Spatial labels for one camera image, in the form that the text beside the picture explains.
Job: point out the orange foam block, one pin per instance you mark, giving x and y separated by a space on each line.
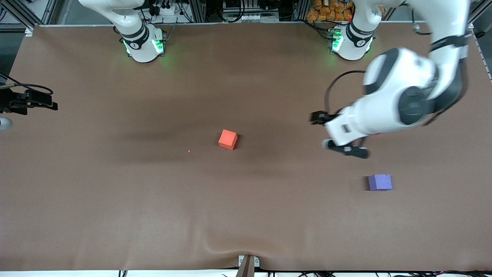
227 139

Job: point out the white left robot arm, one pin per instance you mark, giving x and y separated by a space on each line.
407 69

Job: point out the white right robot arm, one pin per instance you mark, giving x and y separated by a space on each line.
142 50

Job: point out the purple foam block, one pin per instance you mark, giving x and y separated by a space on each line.
380 182

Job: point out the green-lit controller box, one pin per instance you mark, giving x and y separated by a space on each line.
159 44
333 38

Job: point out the pile of orange bags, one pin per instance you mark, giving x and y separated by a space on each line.
326 11

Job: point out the white connector strip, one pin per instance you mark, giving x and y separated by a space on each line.
251 17

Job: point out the white power strip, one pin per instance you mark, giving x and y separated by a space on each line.
167 10

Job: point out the grey table clamp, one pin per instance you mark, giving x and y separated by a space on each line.
248 267

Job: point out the white corner bracket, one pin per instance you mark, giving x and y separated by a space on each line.
29 31

